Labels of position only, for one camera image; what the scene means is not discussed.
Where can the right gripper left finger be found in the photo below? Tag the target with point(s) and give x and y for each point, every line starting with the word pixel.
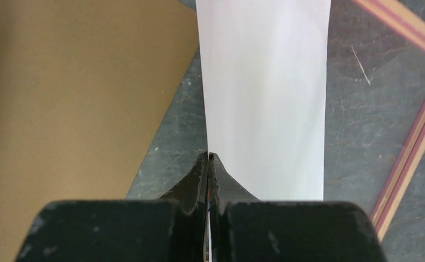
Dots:
pixel 169 228

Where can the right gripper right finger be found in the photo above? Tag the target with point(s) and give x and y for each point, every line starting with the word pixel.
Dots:
pixel 244 228

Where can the coastal landscape photo board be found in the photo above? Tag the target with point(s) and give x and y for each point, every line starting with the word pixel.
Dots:
pixel 264 86

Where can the brown cardboard backing board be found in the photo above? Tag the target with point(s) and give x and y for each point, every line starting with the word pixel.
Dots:
pixel 84 86

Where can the pink wooden picture frame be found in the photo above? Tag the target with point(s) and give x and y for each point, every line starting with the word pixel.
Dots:
pixel 402 20

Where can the clear acrylic sheet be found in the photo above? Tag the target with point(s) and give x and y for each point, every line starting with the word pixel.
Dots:
pixel 375 89

